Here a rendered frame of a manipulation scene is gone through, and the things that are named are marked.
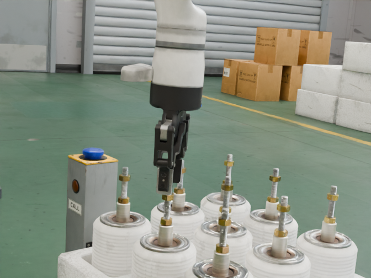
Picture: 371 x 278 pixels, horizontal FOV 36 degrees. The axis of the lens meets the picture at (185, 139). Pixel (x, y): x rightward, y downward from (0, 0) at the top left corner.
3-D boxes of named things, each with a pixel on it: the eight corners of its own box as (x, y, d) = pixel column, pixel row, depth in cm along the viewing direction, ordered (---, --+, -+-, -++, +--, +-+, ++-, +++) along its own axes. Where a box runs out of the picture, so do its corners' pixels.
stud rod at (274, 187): (273, 211, 100) (277, 169, 99) (268, 210, 101) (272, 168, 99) (275, 210, 101) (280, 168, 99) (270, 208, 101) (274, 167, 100)
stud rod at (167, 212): (163, 235, 85) (167, 186, 84) (161, 233, 86) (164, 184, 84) (169, 234, 85) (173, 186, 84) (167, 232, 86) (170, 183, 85)
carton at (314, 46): (328, 67, 501) (332, 32, 495) (306, 65, 490) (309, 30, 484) (307, 63, 527) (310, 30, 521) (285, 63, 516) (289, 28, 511)
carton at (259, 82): (279, 101, 481) (282, 65, 475) (255, 101, 470) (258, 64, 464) (259, 96, 507) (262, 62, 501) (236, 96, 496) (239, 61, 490)
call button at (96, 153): (89, 163, 106) (89, 152, 106) (78, 158, 109) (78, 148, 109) (107, 161, 109) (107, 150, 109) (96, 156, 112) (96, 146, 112)
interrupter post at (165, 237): (176, 246, 86) (177, 225, 85) (163, 249, 84) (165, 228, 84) (165, 241, 88) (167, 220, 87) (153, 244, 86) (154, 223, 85)
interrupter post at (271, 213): (276, 222, 100) (277, 204, 99) (262, 220, 100) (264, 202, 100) (279, 218, 102) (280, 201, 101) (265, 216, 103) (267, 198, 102)
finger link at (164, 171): (162, 154, 81) (159, 188, 82) (157, 158, 78) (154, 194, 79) (172, 155, 81) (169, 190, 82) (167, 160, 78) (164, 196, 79)
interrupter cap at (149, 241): (200, 248, 86) (200, 244, 86) (160, 259, 81) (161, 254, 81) (168, 232, 91) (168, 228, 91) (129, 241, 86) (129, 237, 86)
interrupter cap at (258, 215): (287, 229, 96) (288, 225, 96) (244, 222, 99) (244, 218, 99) (296, 217, 103) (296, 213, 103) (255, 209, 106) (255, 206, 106)
